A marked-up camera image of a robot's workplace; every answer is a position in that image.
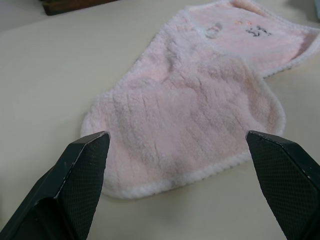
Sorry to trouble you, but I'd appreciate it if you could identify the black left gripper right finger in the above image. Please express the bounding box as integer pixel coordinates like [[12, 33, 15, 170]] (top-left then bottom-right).
[[246, 129, 320, 240]]

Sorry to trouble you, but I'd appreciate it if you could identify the dark brown wooden block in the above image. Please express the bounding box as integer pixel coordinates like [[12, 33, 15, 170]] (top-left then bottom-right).
[[41, 0, 106, 16]]

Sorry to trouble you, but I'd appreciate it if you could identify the pink fluffy towel white trim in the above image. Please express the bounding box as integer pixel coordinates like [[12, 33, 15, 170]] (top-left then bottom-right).
[[80, 0, 320, 200]]

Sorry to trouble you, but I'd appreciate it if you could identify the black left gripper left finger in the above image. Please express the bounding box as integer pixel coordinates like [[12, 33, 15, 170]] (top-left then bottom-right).
[[0, 130, 111, 240]]

